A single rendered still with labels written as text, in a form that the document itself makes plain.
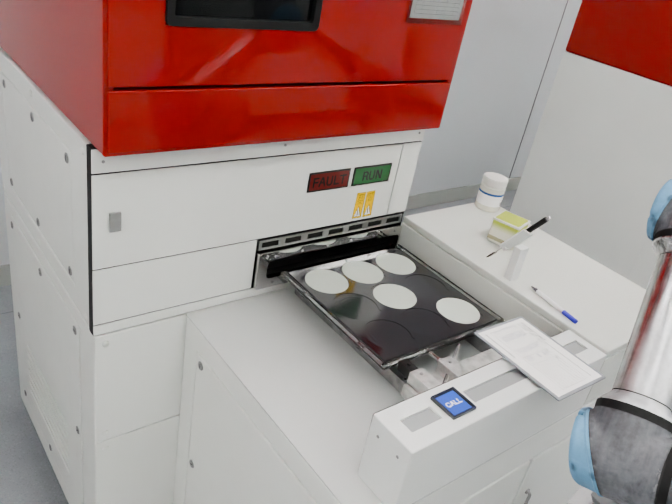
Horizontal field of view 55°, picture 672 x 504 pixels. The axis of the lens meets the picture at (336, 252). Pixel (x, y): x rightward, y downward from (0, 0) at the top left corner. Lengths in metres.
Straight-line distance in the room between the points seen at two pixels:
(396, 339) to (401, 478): 0.36
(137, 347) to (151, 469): 0.40
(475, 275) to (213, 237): 0.63
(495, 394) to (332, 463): 0.31
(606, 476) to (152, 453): 1.07
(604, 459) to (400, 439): 0.29
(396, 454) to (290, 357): 0.40
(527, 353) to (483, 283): 0.31
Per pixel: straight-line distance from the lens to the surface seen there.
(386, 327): 1.36
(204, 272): 1.41
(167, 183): 1.26
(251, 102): 1.22
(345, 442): 1.21
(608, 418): 1.05
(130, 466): 1.69
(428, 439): 1.05
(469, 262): 1.58
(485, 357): 1.41
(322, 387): 1.30
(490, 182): 1.84
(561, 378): 1.28
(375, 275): 1.53
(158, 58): 1.12
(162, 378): 1.54
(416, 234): 1.68
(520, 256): 1.51
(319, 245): 1.54
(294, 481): 1.22
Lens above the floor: 1.67
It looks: 29 degrees down
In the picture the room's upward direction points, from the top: 11 degrees clockwise
